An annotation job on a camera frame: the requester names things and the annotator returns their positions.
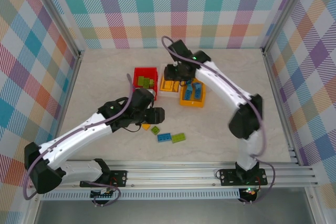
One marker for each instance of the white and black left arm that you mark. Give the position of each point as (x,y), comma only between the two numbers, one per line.
(78,134)

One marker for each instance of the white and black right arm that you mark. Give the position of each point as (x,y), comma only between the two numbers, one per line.
(223,85)

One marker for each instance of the small green lego brick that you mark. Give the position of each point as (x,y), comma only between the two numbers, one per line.
(155,129)

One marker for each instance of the white plastic container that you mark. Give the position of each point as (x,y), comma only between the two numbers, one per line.
(168,94)

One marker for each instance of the red plastic container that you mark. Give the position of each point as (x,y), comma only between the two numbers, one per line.
(147,72)

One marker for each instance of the orange plastic container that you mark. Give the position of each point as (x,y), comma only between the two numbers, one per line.
(191,104)

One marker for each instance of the small circuit board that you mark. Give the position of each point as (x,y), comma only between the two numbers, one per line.
(103,195)
(250,192)

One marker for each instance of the wide aluminium mounting rail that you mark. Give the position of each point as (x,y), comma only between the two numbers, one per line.
(173,174)

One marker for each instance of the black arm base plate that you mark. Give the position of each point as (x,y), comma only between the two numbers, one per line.
(228,176)
(122,178)

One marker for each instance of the aluminium table edge rail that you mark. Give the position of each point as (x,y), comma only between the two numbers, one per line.
(72,85)
(278,98)

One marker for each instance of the aluminium frame post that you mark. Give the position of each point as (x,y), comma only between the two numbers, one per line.
(284,11)
(65,22)

